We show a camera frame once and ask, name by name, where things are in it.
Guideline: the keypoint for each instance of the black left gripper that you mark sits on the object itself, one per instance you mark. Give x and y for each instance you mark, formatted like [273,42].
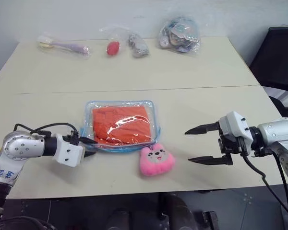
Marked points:
[73,138]

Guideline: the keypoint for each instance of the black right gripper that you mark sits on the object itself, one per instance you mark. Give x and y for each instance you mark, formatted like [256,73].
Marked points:
[230,145]

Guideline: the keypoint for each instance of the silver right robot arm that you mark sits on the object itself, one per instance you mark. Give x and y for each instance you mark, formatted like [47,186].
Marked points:
[278,129]

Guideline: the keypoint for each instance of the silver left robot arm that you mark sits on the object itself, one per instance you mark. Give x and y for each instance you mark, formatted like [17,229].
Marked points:
[19,146]

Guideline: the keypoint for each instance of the clear blue-trimmed plastic pouch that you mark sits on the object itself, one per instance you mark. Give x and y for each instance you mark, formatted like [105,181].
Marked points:
[115,147]

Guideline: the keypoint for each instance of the orange cloth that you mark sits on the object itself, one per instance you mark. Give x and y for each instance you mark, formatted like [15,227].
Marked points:
[110,119]

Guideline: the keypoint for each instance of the pink plush toy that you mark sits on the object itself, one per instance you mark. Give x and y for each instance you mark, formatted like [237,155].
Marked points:
[156,160]

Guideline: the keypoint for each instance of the large dark rounded shape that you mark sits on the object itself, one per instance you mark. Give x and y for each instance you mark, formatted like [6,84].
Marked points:
[177,213]

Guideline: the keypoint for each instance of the dark block shape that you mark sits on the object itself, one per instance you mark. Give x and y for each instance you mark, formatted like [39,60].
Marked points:
[209,220]

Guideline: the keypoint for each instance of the clear toothbrush bag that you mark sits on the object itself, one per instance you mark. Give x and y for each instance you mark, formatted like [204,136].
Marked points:
[62,51]

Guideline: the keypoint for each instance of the red round object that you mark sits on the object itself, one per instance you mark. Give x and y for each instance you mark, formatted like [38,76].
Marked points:
[112,48]

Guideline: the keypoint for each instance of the purple toothbrush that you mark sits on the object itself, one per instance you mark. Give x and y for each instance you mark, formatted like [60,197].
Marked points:
[67,46]

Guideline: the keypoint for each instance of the black office chair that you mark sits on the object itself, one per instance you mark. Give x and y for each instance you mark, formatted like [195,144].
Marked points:
[278,60]

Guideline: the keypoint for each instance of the grey bundle in clear bag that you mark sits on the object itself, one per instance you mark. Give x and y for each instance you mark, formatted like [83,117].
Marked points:
[138,46]

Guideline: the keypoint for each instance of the clear bag of colourful items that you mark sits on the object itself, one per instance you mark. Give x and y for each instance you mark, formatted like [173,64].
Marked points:
[178,36]

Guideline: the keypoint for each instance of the clear bag with red object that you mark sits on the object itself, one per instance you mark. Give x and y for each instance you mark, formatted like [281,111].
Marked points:
[111,34]

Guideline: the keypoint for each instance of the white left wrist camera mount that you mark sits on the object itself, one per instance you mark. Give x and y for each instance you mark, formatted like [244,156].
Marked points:
[68,153]

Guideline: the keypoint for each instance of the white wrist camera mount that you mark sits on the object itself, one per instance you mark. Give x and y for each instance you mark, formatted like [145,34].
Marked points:
[234,125]
[68,153]

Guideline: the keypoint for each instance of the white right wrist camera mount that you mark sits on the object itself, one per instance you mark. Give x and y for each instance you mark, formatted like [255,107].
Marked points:
[234,125]

